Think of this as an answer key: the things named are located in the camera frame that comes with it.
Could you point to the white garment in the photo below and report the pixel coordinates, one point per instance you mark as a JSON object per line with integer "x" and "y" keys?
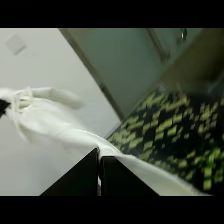
{"x": 50, "y": 120}

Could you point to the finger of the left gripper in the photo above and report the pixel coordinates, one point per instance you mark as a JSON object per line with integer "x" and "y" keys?
{"x": 2, "y": 107}

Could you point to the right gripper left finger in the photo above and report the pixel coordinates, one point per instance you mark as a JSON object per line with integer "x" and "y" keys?
{"x": 81, "y": 178}

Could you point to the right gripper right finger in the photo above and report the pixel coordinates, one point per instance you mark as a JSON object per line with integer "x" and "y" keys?
{"x": 121, "y": 180}

